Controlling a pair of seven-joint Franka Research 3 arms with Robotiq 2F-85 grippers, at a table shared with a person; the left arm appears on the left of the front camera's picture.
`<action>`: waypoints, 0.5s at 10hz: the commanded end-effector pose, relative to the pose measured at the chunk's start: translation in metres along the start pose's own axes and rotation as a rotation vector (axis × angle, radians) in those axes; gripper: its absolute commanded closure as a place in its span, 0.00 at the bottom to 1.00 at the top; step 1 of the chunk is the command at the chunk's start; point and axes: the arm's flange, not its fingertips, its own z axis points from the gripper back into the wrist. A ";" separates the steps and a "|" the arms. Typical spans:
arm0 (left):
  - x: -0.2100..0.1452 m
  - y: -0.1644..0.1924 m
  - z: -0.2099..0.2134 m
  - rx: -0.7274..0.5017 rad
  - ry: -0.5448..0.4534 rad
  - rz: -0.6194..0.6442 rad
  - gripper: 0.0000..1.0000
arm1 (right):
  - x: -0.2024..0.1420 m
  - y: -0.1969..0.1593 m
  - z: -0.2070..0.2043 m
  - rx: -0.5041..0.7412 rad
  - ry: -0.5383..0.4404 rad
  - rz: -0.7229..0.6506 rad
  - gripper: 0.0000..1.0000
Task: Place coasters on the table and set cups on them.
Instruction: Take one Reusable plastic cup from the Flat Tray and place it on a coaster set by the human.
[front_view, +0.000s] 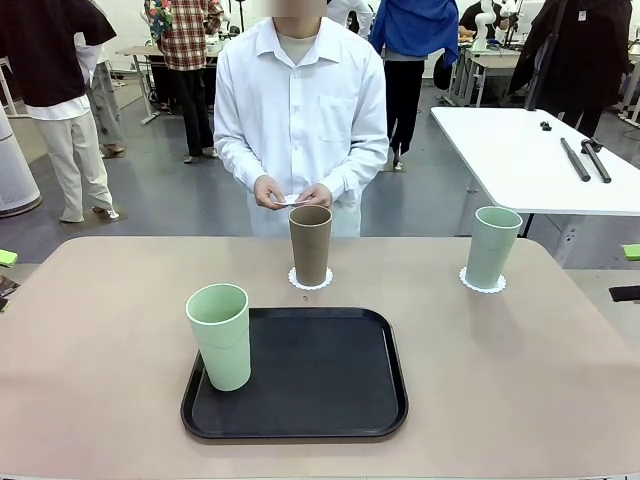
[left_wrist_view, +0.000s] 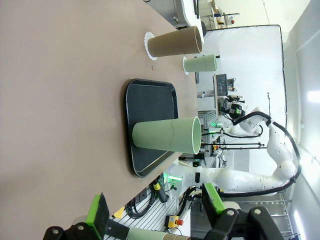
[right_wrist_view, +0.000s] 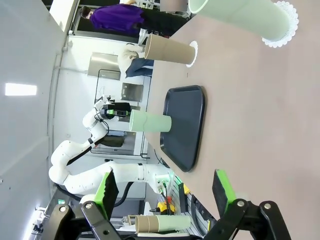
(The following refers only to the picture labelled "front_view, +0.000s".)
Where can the person in plaid shirt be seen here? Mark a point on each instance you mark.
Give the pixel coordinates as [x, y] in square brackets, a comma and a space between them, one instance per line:
[185, 45]

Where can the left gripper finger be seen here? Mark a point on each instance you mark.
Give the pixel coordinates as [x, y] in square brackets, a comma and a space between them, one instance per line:
[6, 290]
[6, 258]

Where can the person in black sweater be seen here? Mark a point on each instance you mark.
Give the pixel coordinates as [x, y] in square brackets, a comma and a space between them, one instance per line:
[470, 17]

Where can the black bag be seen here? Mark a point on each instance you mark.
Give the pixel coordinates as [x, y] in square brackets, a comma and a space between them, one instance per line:
[442, 70]

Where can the person in white shirt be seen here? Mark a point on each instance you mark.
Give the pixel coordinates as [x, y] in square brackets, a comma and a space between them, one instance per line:
[300, 110]

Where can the person in grey trousers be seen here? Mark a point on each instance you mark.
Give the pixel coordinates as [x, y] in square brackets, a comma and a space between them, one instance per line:
[107, 100]

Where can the person's left forearm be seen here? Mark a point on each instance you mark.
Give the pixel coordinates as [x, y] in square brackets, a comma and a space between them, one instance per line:
[360, 172]

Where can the pale green cup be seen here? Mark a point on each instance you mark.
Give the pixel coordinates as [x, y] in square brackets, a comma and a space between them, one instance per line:
[225, 360]
[492, 250]

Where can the person's left hand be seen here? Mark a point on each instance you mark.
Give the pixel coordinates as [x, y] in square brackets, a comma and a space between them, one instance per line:
[317, 196]

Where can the grey desk with metal legs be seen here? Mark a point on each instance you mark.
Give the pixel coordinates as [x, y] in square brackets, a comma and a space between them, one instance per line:
[135, 51]

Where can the small black clamp part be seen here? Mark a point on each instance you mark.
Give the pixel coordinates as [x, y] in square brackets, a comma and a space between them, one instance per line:
[546, 126]

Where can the black plastic tray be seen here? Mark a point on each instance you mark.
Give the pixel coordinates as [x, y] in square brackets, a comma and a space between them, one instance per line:
[325, 390]

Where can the grey cluttered desk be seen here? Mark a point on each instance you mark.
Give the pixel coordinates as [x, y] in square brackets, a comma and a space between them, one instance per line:
[492, 62]

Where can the white table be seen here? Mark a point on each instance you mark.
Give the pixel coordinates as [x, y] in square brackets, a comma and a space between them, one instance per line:
[500, 150]

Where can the small white robot arm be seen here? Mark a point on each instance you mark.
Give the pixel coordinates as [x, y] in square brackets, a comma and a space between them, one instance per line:
[482, 27]

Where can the brown cup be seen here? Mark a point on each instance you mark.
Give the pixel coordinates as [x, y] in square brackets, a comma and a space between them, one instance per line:
[310, 250]

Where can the person's right hand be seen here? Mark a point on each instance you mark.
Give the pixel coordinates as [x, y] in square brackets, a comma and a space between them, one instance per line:
[267, 192]

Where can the person in blue jacket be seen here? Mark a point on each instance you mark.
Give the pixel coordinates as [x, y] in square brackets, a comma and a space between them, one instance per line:
[415, 30]

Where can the person's right forearm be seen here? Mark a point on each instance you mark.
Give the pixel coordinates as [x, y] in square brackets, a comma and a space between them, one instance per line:
[241, 170]

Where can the person in black top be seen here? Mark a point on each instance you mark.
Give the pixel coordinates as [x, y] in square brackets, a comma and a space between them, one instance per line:
[45, 60]

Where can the person in white top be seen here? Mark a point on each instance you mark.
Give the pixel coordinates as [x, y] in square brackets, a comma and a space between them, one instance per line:
[352, 12]

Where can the white scalloped paper coaster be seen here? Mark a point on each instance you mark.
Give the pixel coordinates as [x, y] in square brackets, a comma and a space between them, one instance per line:
[463, 279]
[330, 279]

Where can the black rod with clamp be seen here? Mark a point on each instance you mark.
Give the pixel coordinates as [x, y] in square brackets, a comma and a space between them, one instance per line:
[597, 162]

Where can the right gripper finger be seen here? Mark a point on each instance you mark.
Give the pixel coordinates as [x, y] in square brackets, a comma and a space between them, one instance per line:
[632, 252]
[626, 293]

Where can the person in dark coat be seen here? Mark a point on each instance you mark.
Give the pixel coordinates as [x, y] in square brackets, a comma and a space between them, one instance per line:
[585, 60]

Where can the white paper coaster stack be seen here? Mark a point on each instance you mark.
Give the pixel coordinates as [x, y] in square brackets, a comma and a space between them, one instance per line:
[290, 200]

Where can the black metal rod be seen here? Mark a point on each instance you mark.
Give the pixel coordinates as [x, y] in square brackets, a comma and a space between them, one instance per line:
[575, 160]

